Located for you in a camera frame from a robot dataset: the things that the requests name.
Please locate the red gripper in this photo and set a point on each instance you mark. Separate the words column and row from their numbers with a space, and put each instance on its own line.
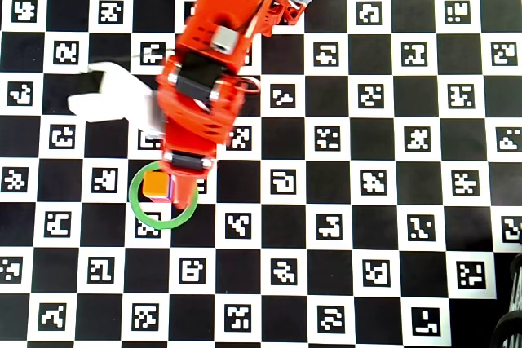
column 188, row 161

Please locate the black flexible tripod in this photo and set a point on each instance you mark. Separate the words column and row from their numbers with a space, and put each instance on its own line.
column 510, row 331

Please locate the orange cube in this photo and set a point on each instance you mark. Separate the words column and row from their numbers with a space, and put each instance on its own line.
column 156, row 184

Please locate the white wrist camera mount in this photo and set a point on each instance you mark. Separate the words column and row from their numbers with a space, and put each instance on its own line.
column 118, row 95

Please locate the black white marker checkerboard mat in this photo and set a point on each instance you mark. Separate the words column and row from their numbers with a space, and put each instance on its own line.
column 53, row 270

